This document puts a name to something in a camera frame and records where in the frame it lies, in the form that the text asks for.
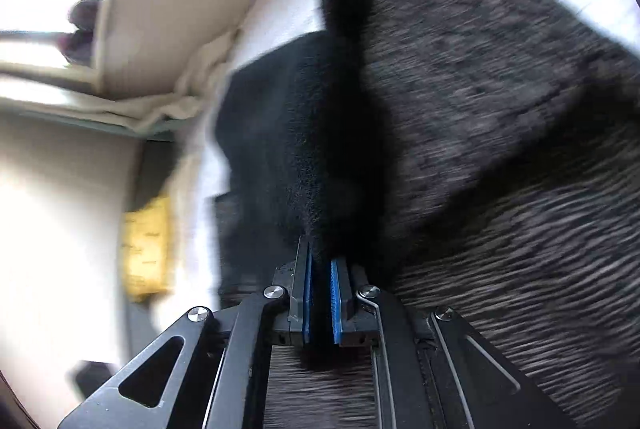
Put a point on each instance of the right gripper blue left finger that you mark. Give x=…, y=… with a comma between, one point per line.
x=208, y=369

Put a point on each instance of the black grey knit hooded jacket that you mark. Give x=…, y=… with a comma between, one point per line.
x=482, y=154

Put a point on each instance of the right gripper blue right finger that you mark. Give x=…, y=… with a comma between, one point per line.
x=432, y=369

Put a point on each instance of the dark pink bottles on sill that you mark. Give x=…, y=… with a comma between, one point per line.
x=77, y=46

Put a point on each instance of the beige curtain left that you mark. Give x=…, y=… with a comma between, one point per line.
x=199, y=85

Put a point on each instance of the yellow patterned pillow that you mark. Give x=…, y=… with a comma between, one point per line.
x=146, y=254

